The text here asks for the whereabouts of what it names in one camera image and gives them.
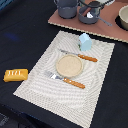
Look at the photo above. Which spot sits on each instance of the grey cooking pot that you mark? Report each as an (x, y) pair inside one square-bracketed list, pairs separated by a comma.
[(67, 8)]

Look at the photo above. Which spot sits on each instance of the yellow bread pastry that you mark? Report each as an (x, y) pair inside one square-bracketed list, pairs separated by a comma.
[(16, 75)]

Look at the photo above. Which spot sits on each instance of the light blue block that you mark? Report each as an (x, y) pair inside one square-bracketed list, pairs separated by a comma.
[(84, 42)]

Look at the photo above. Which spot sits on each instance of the beige bowl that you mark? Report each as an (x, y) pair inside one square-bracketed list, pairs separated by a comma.
[(123, 14)]

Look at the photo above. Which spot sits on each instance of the round beige plate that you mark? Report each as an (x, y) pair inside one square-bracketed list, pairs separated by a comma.
[(69, 66)]

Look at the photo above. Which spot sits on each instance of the pink wooden stove board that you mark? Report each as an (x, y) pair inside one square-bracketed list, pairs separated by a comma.
[(109, 13)]

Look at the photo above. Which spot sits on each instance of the knife with orange handle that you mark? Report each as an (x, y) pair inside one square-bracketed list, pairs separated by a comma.
[(80, 55)]

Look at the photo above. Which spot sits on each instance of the grey saucepan with handle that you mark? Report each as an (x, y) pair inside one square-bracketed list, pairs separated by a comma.
[(82, 15)]

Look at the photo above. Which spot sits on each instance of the brown sausage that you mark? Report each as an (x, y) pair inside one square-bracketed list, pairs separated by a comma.
[(93, 4)]

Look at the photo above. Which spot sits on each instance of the fork with orange handle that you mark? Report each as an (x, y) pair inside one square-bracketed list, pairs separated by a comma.
[(54, 76)]

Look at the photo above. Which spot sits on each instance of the beige woven placemat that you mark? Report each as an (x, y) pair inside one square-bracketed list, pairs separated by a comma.
[(71, 101)]

